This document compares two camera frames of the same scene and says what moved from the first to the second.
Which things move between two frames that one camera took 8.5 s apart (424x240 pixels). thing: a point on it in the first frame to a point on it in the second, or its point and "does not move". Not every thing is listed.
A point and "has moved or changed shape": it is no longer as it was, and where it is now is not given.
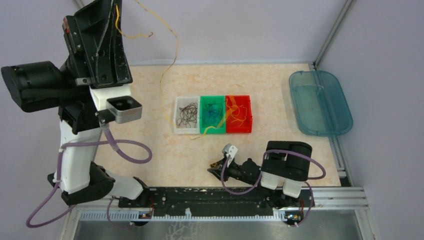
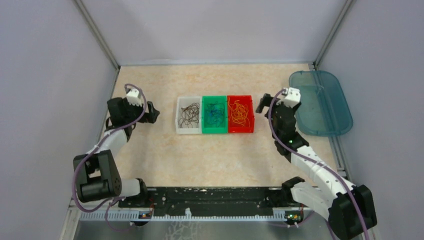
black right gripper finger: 216,172 to 266,101
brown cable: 188,114 does not move
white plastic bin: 182,101 does not move
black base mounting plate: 166,200 does not move
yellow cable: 237,113 has moved or changed shape
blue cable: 213,113 does not move
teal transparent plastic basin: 321,107 does not move
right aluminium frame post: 331,36 does not move
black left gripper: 84,33 to 151,116
